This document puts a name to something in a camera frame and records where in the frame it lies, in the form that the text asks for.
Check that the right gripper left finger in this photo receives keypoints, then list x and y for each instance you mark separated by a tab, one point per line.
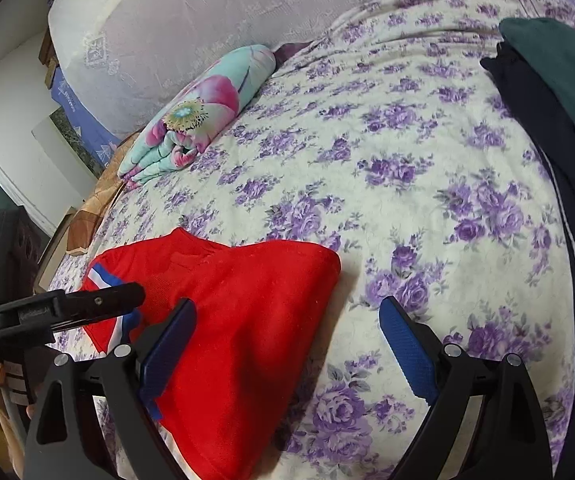
65	440

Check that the red track pants striped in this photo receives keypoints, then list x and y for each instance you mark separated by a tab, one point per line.
258	309

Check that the dark green garment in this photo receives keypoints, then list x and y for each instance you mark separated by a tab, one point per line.
548	47

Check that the brown satin pillow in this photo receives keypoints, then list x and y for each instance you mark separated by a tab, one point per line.
89	217

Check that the floral turquoise folded quilt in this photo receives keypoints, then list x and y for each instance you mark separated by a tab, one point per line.
186	126

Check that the purple floral bed sheet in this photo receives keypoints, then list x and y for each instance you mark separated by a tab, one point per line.
387	142

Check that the white lace canopy cloth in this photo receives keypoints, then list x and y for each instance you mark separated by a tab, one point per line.
125	59

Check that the person left hand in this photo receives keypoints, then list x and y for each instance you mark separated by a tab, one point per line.
14	448

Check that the blue hanging poster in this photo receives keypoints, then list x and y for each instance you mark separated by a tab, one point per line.
95	138

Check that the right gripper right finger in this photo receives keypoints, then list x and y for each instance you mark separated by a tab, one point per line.
509	441

